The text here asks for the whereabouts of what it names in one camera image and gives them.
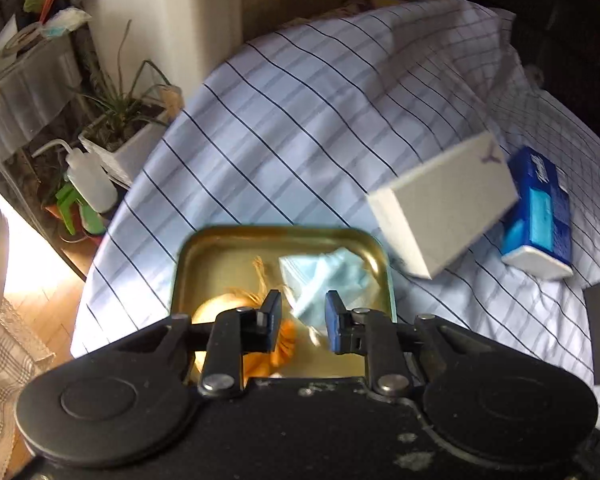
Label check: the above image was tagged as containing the orange drawstring pouch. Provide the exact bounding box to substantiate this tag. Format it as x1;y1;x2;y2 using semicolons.
192;256;298;385

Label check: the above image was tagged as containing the light blue face mask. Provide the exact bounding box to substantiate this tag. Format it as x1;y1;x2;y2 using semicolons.
278;248;379;336

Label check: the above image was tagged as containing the gold metal tray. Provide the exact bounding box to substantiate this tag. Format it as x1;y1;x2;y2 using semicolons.
171;226;396;378

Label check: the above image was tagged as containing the white cardboard box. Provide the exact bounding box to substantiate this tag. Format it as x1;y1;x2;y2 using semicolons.
367;131;519;280

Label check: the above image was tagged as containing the blue tissue pack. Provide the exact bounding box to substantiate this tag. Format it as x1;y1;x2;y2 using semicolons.
501;146;573;281

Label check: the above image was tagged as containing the checked white tablecloth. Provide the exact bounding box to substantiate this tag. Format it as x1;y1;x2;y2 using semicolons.
71;0;600;382

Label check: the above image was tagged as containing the green spray bottle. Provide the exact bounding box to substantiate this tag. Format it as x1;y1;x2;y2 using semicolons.
56;182;106;236

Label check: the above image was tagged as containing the white squeeze wash bottle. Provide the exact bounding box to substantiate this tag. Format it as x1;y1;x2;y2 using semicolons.
32;139;118;214

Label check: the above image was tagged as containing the potted green plant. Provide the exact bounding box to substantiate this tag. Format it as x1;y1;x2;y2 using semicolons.
76;23;184;188

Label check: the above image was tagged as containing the clear plastic shelf cover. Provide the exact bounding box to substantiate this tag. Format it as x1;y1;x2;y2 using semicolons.
0;36;81;162

